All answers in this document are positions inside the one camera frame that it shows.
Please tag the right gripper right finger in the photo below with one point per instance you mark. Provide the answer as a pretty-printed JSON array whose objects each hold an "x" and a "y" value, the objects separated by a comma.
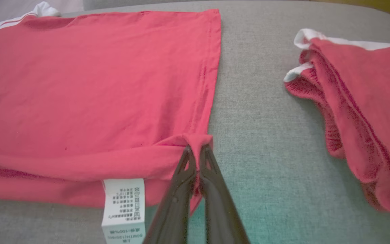
[{"x": 218, "y": 210}]

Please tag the large grey sofa seat cushion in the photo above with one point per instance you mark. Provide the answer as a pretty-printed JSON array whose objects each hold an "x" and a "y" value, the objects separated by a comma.
[{"x": 256, "y": 101}]

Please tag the red shirt with white collar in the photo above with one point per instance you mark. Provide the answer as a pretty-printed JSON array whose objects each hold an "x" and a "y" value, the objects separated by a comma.
[{"x": 96, "y": 84}]

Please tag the red shorts with white trim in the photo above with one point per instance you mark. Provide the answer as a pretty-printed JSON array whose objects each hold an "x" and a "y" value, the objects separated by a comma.
[{"x": 367, "y": 101}]

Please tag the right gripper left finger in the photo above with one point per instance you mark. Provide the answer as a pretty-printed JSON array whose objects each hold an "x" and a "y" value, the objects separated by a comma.
[{"x": 174, "y": 210}]

